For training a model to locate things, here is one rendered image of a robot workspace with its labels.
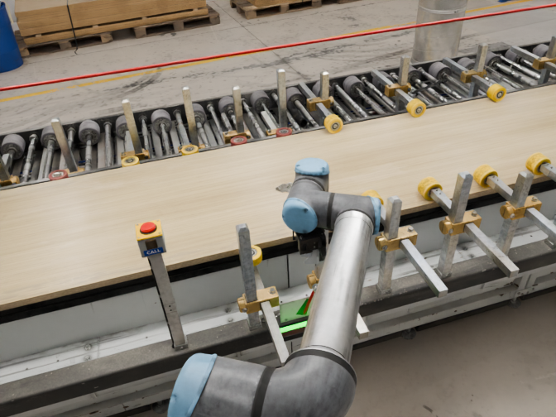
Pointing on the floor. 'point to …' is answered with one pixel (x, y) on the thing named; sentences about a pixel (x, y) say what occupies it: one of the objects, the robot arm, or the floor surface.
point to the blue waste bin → (7, 42)
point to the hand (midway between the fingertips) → (318, 262)
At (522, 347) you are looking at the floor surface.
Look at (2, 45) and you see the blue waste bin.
